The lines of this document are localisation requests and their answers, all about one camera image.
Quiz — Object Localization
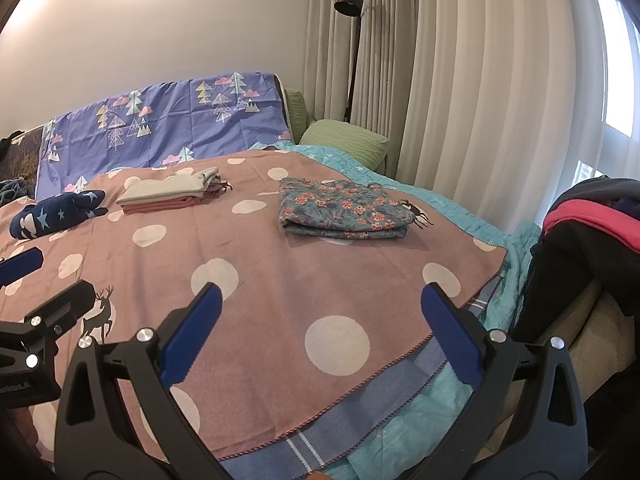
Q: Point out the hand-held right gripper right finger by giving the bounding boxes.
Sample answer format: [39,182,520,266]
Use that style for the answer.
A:
[420,282,588,480]

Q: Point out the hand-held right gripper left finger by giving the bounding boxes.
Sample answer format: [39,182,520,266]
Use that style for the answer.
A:
[52,282,236,480]

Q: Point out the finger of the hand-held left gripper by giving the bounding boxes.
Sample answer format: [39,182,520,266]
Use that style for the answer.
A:
[0,280,97,361]
[0,247,45,288]

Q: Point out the teal floral shirt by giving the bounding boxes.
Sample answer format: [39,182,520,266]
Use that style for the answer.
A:
[278,176,421,241]

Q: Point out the folded beige and pink clothes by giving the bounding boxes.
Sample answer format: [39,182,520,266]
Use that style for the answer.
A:
[116,169,221,206]

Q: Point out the navy star print garment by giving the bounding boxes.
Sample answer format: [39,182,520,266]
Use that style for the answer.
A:
[9,190,108,241]

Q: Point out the dark blue fuzzy blanket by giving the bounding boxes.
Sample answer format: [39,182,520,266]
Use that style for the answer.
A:
[0,177,31,206]

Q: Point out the pink polka dot blanket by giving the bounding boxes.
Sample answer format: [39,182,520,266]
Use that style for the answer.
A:
[0,150,508,466]

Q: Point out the dark printed headboard cover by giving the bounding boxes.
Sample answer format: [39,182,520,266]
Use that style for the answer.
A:
[0,127,46,196]

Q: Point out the black garment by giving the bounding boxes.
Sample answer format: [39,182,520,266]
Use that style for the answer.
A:
[0,130,26,158]

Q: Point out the blue plaid bed sheet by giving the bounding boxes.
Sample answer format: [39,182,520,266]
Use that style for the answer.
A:
[220,345,451,480]

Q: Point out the folded pink garment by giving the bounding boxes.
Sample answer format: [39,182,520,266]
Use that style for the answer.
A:
[122,182,233,215]

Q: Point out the black and pink jacket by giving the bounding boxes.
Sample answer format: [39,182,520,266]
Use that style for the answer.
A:
[512,176,640,356]

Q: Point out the beige chair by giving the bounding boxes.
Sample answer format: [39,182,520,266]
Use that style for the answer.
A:
[470,275,640,480]

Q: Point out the blue tree print sheet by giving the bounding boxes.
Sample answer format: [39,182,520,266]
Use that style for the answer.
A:
[34,71,293,196]

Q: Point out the green pillow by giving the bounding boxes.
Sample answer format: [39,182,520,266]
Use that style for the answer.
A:
[298,119,391,173]

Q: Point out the green cushion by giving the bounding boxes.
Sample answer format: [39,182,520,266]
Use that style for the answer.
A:
[283,88,308,133]

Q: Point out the white pleated curtain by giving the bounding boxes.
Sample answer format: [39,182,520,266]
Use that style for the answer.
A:
[302,0,640,241]

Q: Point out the window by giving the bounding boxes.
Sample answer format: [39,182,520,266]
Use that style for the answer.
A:
[585,0,640,181]

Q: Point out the black floor lamp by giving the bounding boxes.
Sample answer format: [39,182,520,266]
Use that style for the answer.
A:
[334,0,365,123]

